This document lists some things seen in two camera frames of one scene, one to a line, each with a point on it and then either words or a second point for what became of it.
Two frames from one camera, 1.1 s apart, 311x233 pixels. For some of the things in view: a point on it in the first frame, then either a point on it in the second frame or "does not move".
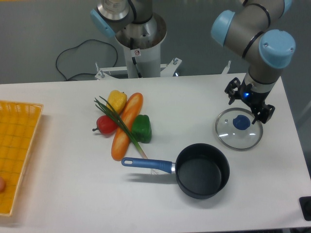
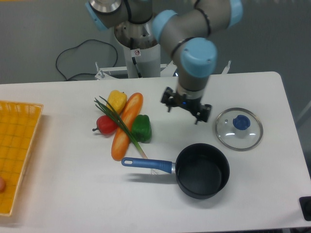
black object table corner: (305, 205) does not move
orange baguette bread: (121, 144) does not move
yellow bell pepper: (118, 100) does not move
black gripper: (254, 99) → (169, 98)
